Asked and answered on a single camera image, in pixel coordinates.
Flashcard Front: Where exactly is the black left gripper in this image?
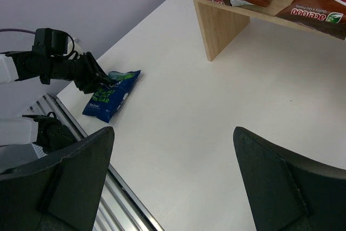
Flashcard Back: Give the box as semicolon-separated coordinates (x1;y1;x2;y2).
72;52;115;94

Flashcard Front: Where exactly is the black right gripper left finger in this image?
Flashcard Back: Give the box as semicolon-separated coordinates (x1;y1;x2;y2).
1;127;115;230

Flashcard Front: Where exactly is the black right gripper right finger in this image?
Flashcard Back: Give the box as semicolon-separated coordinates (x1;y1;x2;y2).
233;127;345;230

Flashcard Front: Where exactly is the blue Burts sea salt vinegar bag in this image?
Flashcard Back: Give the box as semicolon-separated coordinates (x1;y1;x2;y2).
82;70;141;123

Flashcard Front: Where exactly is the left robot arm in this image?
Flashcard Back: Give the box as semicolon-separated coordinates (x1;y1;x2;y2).
1;28;115;154

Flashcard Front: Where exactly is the wooden two-tier shelf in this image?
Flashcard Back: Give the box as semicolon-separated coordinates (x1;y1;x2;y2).
186;0;346;63

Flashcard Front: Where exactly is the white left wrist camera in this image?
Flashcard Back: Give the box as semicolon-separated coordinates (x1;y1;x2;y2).
67;38;83;60

